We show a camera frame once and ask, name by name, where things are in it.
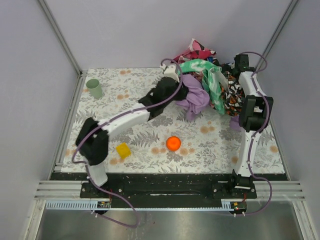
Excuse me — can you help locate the purple polo shirt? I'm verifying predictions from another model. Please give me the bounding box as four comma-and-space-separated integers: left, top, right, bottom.
176, 74, 240, 131

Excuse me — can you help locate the black orange camouflage cloth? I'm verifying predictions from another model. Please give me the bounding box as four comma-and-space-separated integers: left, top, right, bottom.
220, 63, 245, 117

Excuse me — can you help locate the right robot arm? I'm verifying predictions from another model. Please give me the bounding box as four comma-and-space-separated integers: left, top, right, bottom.
227, 51, 274, 198

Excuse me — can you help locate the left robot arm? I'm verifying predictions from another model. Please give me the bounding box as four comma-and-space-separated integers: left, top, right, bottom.
75, 77, 189, 187

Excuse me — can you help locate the blue white patterned cloth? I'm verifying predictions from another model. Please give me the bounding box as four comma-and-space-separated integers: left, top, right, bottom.
206, 56, 221, 66

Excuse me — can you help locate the green white tie-dye cloth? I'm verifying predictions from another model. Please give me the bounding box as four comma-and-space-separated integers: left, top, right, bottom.
179, 59, 226, 115

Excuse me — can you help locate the pink red patterned cloth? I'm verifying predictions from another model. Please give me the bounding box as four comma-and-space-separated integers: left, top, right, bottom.
173, 38, 217, 64

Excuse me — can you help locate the floral table mat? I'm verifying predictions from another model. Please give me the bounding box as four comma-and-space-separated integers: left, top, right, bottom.
61, 67, 286, 175

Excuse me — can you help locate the orange plastic ball toy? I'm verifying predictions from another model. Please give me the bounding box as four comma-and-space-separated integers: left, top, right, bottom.
165, 136, 181, 152

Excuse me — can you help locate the green plastic cup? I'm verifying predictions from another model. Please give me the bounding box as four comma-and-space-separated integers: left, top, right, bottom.
86, 78, 103, 99

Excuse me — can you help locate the yellow toy block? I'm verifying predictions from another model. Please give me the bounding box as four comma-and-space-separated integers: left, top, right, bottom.
115, 142, 131, 159

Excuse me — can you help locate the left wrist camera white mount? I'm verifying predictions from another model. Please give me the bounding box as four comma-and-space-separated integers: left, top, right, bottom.
160, 63, 180, 83

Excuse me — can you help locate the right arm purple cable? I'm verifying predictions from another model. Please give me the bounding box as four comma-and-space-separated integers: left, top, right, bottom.
207, 51, 273, 217

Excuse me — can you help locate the right aluminium frame post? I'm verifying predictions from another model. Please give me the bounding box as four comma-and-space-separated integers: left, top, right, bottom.
262, 0, 300, 59

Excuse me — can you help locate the aluminium frame post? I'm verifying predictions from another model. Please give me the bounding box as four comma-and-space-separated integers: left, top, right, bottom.
262, 0, 300, 59
36, 0, 83, 76

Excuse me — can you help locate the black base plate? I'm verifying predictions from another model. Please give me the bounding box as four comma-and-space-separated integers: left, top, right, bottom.
49, 172, 258, 210

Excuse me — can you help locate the white cable duct rail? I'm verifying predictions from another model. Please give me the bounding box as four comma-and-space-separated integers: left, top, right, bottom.
45, 196, 247, 212

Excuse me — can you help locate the left aluminium frame post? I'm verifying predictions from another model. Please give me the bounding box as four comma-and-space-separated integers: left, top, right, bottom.
36, 0, 83, 76

